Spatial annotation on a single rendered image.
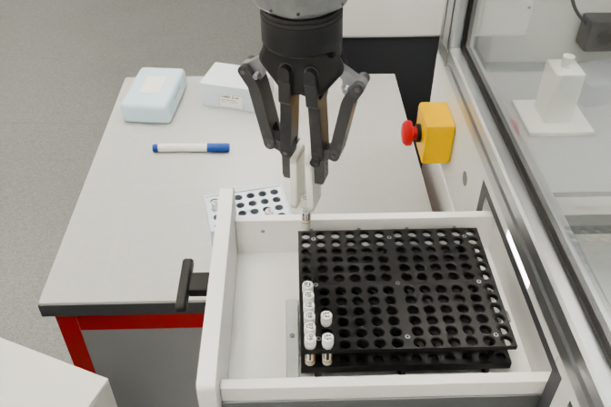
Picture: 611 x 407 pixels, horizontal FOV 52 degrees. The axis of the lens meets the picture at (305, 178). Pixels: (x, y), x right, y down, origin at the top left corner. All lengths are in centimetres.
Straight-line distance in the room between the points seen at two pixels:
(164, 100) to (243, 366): 64
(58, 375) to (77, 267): 25
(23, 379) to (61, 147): 189
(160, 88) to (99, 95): 164
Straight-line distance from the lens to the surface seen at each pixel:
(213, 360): 63
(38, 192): 242
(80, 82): 303
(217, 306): 67
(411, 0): 141
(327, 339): 66
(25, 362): 80
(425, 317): 70
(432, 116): 98
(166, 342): 100
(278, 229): 81
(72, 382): 77
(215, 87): 125
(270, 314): 78
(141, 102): 124
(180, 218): 102
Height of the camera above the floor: 144
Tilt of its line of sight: 39 degrees down
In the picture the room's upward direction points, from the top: straight up
